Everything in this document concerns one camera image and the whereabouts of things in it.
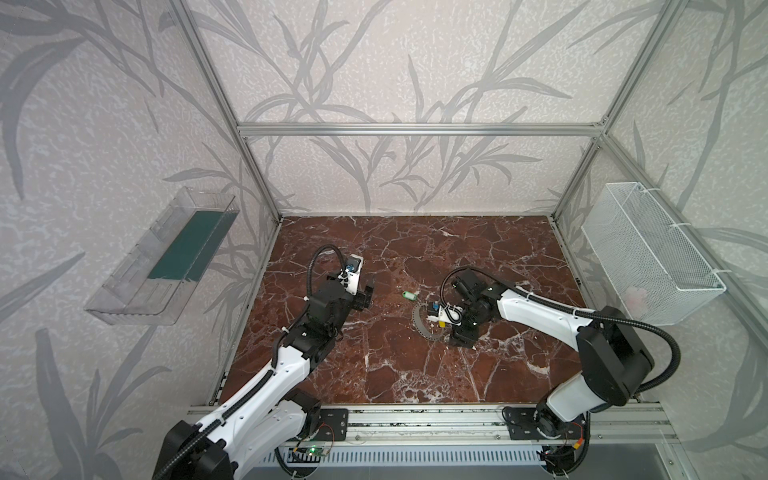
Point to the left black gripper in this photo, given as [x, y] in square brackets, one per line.
[363, 294]

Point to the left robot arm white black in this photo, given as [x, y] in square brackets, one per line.
[269, 409]

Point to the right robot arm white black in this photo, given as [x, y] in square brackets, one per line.
[619, 357]

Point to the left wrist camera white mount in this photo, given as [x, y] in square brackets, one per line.
[350, 274]

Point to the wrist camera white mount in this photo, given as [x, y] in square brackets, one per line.
[444, 314]
[350, 274]

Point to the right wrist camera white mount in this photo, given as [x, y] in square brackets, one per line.
[444, 314]

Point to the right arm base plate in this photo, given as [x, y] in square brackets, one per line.
[528, 423]

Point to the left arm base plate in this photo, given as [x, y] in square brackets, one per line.
[326, 424]

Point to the aluminium frame crossbar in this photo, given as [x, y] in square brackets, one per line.
[248, 130]

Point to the aluminium front rail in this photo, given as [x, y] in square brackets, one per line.
[482, 424]

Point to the white wire mesh basket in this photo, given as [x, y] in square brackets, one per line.
[658, 274]

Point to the clear plastic wall bin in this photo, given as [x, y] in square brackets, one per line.
[152, 285]

